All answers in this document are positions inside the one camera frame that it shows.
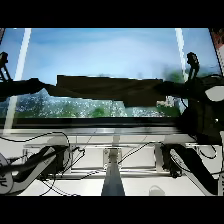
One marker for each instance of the silver frame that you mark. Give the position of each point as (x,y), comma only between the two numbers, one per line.
(113,180)

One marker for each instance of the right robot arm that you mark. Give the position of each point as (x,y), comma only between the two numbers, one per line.
(200,115)

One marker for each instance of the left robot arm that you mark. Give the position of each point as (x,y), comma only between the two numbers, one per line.
(20,87)

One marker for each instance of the dark brown garment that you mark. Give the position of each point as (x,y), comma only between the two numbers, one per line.
(106,89)

